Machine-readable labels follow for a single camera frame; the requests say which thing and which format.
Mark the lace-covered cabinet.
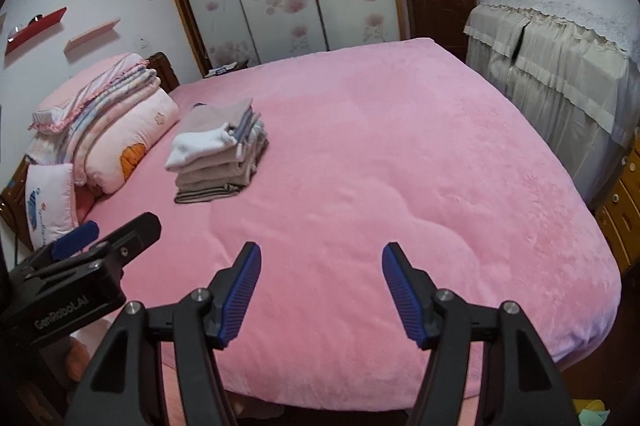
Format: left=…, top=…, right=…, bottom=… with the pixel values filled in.
left=464, top=3, right=640, bottom=207

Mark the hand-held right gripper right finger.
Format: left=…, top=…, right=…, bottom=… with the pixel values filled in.
left=382, top=242, right=580, bottom=426

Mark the dark grey folded garment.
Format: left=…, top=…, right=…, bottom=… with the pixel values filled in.
left=173, top=182, right=247, bottom=205

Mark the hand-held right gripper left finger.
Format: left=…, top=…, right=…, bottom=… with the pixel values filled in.
left=71, top=242, right=263, bottom=426

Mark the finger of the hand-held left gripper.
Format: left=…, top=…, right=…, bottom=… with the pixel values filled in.
left=30, top=212, right=162, bottom=281
left=10, top=220, right=100, bottom=277

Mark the red wall shelf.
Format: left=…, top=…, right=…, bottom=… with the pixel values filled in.
left=5, top=7, right=68, bottom=55

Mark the pink bed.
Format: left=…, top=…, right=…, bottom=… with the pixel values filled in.
left=75, top=38, right=623, bottom=407

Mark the colour-block knit sweater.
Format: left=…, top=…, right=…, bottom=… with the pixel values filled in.
left=165, top=98, right=258, bottom=172

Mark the wooden desk with drawers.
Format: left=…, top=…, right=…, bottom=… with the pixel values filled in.
left=594, top=145, right=640, bottom=277

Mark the beige folded garment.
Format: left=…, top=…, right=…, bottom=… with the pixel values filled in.
left=175, top=133, right=269, bottom=189

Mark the pale wooden wall shelf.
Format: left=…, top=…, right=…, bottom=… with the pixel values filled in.
left=63, top=18, right=122, bottom=54

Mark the dark wooden headboard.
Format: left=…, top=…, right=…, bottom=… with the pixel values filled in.
left=145, top=52, right=180, bottom=92

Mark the green and yellow item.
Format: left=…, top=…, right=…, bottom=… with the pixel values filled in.
left=571, top=398, right=612, bottom=426

